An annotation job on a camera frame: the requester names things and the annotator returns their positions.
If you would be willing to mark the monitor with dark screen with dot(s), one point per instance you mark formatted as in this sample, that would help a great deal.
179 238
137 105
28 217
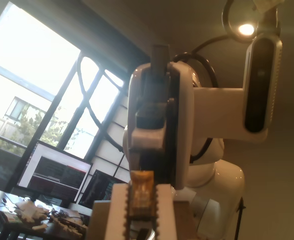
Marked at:
99 190

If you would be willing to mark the light wooden cutout piece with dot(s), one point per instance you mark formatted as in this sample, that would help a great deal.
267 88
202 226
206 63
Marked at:
67 228
29 211

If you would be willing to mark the black stand leg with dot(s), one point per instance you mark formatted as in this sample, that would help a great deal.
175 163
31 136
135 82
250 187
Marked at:
240 215

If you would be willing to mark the monitor with bright screen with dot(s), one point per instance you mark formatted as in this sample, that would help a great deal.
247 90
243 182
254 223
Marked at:
52 170

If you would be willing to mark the round ceiling lamp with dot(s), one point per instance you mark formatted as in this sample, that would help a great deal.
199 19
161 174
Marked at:
245 29

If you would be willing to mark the dark desk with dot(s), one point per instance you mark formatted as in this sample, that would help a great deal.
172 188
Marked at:
2 225

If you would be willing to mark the large window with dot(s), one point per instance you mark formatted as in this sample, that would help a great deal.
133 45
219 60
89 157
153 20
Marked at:
37 50

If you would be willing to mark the gripper camera bar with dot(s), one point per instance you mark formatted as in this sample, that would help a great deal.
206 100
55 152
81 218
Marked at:
258 87

